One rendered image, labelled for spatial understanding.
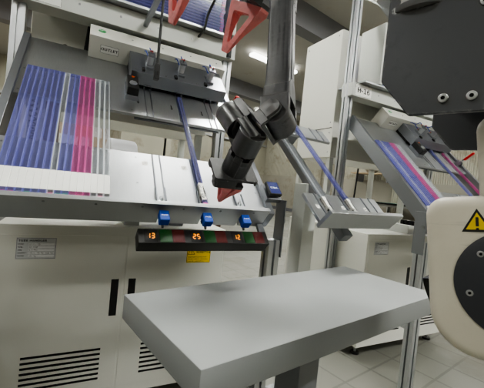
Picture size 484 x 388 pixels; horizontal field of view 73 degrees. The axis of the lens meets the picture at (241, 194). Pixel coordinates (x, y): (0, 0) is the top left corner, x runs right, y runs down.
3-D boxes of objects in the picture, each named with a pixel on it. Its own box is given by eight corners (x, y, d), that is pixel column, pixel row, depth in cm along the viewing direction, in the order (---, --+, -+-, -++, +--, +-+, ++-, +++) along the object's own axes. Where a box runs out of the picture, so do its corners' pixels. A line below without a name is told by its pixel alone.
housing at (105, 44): (213, 100, 138) (225, 70, 129) (86, 71, 116) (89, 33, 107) (210, 90, 143) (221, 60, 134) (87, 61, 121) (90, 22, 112)
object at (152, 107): (230, 142, 119) (235, 131, 116) (14, 106, 89) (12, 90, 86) (212, 92, 140) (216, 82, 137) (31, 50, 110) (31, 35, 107)
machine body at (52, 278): (210, 392, 123) (226, 229, 121) (-22, 442, 91) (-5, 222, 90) (168, 320, 181) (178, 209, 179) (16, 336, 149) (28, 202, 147)
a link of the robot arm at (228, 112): (283, 105, 60) (295, 128, 67) (254, 71, 65) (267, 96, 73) (231, 144, 61) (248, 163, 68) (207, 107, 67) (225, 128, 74)
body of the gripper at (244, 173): (206, 162, 72) (218, 136, 67) (247, 168, 76) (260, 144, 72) (212, 184, 68) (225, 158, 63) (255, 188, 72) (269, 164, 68)
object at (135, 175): (262, 218, 95) (267, 211, 93) (-21, 203, 65) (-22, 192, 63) (245, 172, 107) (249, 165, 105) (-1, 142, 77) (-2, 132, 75)
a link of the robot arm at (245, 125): (250, 137, 60) (273, 137, 64) (234, 114, 64) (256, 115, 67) (236, 164, 65) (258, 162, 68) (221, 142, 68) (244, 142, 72)
